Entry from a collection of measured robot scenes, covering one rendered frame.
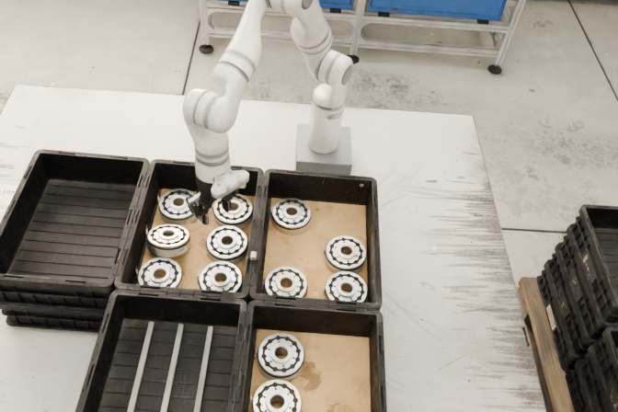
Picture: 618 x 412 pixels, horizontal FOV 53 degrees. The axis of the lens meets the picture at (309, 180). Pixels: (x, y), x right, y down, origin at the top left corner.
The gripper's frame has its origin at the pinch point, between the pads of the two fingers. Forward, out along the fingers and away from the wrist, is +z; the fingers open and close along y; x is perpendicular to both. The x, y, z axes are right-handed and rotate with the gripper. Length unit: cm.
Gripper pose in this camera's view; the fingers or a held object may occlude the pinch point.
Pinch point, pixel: (215, 211)
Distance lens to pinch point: 144.2
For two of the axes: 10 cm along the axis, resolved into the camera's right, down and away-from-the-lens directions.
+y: -7.4, 4.6, -5.0
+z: -0.8, 6.7, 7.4
